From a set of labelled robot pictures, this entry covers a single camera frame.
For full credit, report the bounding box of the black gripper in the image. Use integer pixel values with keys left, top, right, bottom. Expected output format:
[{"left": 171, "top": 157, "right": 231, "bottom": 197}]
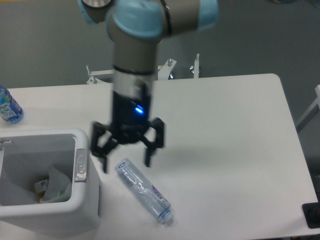
[{"left": 90, "top": 91, "right": 165, "bottom": 173}]

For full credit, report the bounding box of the clear plastic bottle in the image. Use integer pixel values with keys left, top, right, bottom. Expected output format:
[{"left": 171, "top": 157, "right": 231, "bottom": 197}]
[{"left": 114, "top": 158, "right": 174, "bottom": 224}]

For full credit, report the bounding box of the white paper wrapper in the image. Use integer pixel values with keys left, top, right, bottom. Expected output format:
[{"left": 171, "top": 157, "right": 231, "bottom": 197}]
[{"left": 39, "top": 165, "right": 72, "bottom": 204}]

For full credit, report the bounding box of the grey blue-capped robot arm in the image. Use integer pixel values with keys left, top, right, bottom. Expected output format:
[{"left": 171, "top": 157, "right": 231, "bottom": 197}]
[{"left": 78, "top": 0, "right": 219, "bottom": 170}]

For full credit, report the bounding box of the trash inside the can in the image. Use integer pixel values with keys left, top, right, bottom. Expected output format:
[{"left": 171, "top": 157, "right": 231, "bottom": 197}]
[{"left": 34, "top": 179, "right": 49, "bottom": 200}]

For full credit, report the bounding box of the white plastic trash can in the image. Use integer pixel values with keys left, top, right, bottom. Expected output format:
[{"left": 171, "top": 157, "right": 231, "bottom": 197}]
[{"left": 0, "top": 128, "right": 101, "bottom": 235}]

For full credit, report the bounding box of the blue labelled water bottle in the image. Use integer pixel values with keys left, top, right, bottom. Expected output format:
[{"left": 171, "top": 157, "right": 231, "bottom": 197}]
[{"left": 0, "top": 85, "right": 24, "bottom": 124}]

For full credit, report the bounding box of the black device at table edge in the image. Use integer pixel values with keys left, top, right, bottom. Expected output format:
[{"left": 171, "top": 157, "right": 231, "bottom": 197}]
[{"left": 302, "top": 202, "right": 320, "bottom": 229}]

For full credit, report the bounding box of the white left mounting bracket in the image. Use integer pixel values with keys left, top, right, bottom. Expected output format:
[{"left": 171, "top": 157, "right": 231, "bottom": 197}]
[{"left": 86, "top": 65, "right": 114, "bottom": 85}]

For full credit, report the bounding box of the white middle mounting bracket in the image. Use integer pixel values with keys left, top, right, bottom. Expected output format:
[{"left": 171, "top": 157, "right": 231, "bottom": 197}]
[{"left": 157, "top": 58, "right": 177, "bottom": 81}]

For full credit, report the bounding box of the white frame at right edge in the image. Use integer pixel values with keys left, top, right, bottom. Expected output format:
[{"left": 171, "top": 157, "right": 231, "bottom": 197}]
[{"left": 295, "top": 84, "right": 320, "bottom": 133}]

